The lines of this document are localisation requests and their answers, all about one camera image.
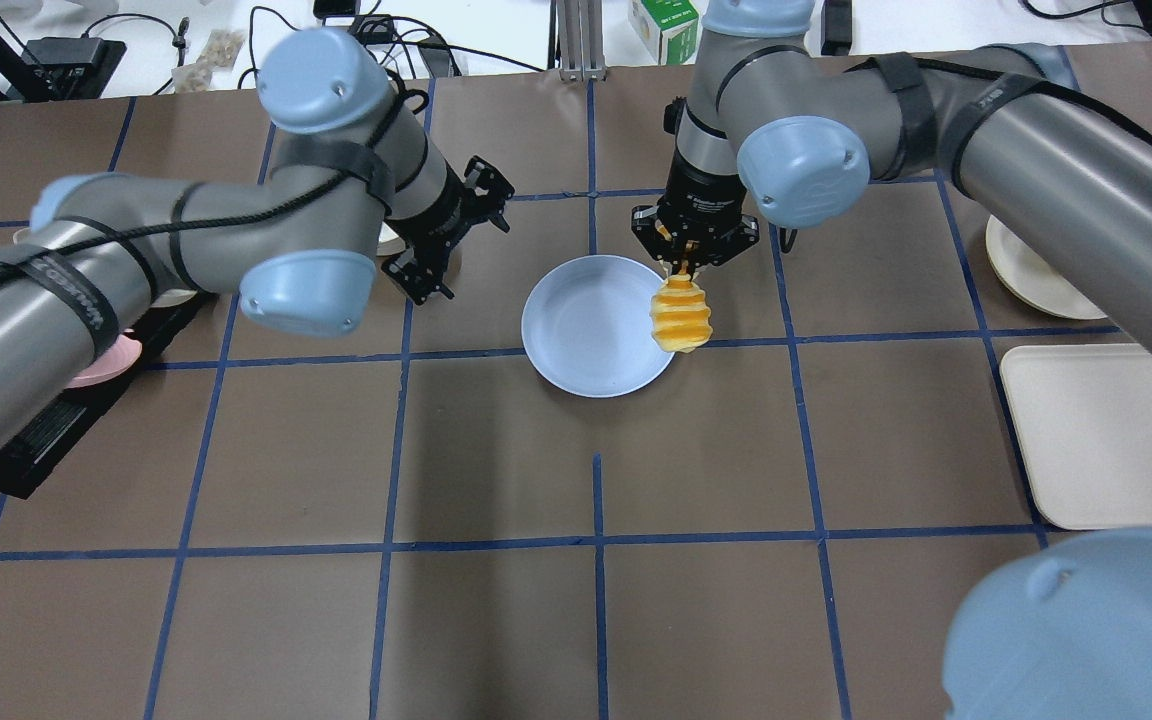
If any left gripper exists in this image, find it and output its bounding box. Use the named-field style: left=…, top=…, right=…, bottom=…
left=381, top=156, right=515, bottom=306

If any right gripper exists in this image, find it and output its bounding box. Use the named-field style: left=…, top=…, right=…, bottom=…
left=632, top=97, right=760, bottom=281

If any striped yellow bread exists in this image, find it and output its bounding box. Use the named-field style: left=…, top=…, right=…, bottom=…
left=650, top=273, right=713, bottom=354

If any blue plate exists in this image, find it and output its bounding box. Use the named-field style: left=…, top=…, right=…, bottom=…
left=521, top=253, right=673, bottom=397

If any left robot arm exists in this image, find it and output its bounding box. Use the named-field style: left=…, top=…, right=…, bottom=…
left=0, top=26, right=515, bottom=448

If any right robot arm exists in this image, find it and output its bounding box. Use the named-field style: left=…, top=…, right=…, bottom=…
left=632, top=1, right=1152, bottom=719

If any pink plate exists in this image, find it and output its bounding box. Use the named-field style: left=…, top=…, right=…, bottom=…
left=65, top=334, right=143, bottom=389

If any cream plate under lemon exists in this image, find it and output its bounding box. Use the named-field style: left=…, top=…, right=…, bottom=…
left=986, top=217, right=1108, bottom=323

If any black plate rack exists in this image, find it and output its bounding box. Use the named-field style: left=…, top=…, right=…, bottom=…
left=0, top=291, right=215, bottom=498

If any cream bowl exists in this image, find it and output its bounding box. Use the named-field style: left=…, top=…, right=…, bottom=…
left=376, top=223, right=407, bottom=258

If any green white box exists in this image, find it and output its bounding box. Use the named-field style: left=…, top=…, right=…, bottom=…
left=627, top=1, right=702, bottom=67

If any black power adapter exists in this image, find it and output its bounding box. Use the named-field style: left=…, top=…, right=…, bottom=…
left=820, top=0, right=854, bottom=56

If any white rectangular tray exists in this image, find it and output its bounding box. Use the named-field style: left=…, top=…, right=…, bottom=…
left=1000, top=344, right=1152, bottom=530

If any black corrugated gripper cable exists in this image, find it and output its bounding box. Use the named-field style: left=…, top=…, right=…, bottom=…
left=0, top=79, right=407, bottom=321

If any aluminium frame post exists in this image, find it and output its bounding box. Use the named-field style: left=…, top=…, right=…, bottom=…
left=548, top=1, right=607, bottom=82

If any black camera stand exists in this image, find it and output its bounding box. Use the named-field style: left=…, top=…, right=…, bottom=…
left=0, top=1, right=128, bottom=103

